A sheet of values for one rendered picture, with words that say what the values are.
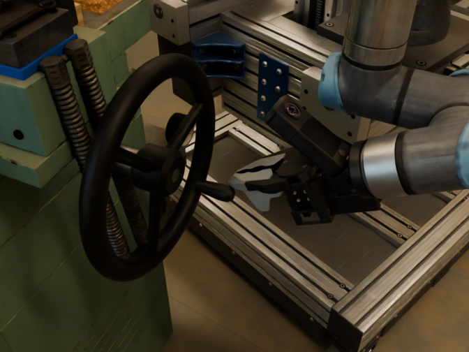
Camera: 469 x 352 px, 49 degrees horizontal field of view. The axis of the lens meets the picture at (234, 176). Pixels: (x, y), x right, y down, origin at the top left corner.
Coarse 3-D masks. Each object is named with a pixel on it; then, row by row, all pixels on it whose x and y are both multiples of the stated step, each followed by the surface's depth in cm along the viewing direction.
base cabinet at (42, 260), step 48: (144, 144) 95; (144, 192) 101; (48, 240) 77; (0, 288) 70; (48, 288) 80; (96, 288) 93; (144, 288) 113; (0, 336) 72; (48, 336) 83; (96, 336) 98; (144, 336) 120
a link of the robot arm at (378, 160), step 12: (372, 144) 59; (384, 144) 58; (372, 156) 59; (384, 156) 58; (372, 168) 58; (384, 168) 58; (396, 168) 64; (372, 180) 59; (384, 180) 58; (396, 180) 57; (372, 192) 60; (384, 192) 59; (396, 192) 59
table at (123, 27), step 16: (128, 0) 81; (144, 0) 82; (96, 16) 77; (112, 16) 77; (128, 16) 80; (144, 16) 84; (112, 32) 77; (128, 32) 81; (144, 32) 85; (112, 48) 78; (0, 144) 59; (64, 144) 59; (0, 160) 57; (16, 160) 56; (32, 160) 56; (48, 160) 57; (64, 160) 60; (16, 176) 58; (32, 176) 56; (48, 176) 58
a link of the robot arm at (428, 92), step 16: (416, 80) 62; (432, 80) 62; (448, 80) 62; (464, 80) 62; (416, 96) 62; (432, 96) 61; (448, 96) 61; (464, 96) 59; (416, 112) 62; (432, 112) 62; (416, 128) 64
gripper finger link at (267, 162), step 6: (270, 156) 72; (276, 156) 71; (282, 156) 70; (258, 162) 72; (264, 162) 72; (270, 162) 71; (276, 162) 70; (282, 162) 70; (246, 168) 73; (252, 168) 72; (258, 168) 72; (264, 168) 71; (276, 168) 70
